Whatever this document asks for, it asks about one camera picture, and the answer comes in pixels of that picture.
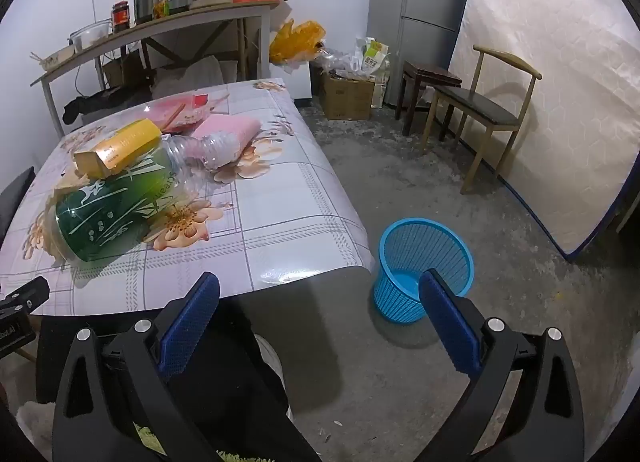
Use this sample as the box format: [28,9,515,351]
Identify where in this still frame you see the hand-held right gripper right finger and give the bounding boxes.
[415,268,593,462]

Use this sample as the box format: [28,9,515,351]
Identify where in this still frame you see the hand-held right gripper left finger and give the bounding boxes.
[52,271,321,462]

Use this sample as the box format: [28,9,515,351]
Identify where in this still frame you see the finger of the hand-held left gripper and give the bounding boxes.
[0,276,51,316]

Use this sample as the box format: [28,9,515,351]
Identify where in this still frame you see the blue plastic waste basket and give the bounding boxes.
[372,217,475,325]

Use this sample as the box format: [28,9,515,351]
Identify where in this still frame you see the green label plastic bottle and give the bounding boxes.
[52,131,246,263]

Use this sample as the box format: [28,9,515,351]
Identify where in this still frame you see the long cardboard toothpaste box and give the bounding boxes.
[73,118,163,179]

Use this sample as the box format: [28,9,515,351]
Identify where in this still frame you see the clear plastic bag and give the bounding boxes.
[142,94,221,134]

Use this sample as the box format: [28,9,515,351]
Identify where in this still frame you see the white fluffy cloth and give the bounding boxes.
[17,399,56,450]

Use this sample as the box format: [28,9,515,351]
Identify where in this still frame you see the black chair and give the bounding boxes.
[0,167,36,238]

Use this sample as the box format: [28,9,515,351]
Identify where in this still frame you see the floral tablecloth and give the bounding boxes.
[0,78,371,318]

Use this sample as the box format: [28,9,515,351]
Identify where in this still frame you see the pink towel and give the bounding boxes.
[192,114,262,153]

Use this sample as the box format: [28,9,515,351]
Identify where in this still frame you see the black clothing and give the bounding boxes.
[62,87,151,125]

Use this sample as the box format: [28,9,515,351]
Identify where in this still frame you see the wooden chair with dark seat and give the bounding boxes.
[420,44,543,195]

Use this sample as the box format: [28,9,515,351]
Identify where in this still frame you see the floral paper box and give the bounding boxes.
[30,44,76,71]

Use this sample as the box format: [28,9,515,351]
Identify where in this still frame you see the small cardboard box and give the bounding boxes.
[102,49,146,88]

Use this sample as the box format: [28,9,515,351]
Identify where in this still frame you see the white cloth bundle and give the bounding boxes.
[152,57,223,98]

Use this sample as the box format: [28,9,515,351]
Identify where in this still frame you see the dark wooden stool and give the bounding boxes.
[395,60,463,138]

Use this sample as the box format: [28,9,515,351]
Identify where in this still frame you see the white mattress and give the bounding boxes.
[447,0,640,263]

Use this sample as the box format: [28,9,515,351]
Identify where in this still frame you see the glass bowl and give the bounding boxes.
[68,19,112,54]

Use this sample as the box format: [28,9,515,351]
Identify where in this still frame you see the white printed bag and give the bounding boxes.
[356,37,392,85]

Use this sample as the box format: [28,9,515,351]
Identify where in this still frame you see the pile of clear plastic bags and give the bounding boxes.
[312,49,361,78]

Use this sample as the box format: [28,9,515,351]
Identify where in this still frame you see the yellow plastic bag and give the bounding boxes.
[269,19,327,64]

